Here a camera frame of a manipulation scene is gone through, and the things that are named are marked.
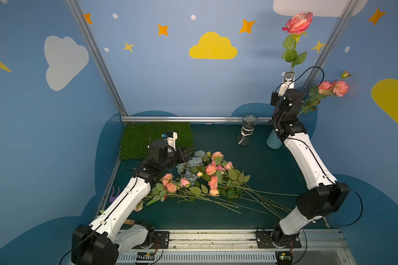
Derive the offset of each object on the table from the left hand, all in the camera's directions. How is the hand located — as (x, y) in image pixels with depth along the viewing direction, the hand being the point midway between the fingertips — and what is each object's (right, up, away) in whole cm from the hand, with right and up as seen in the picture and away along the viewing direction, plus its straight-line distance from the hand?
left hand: (191, 147), depth 75 cm
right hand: (+44, +27, -6) cm, 51 cm away
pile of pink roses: (+8, -17, +11) cm, 21 cm away
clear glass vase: (+35, +16, +26) cm, 46 cm away
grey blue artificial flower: (-5, -13, +17) cm, 22 cm away
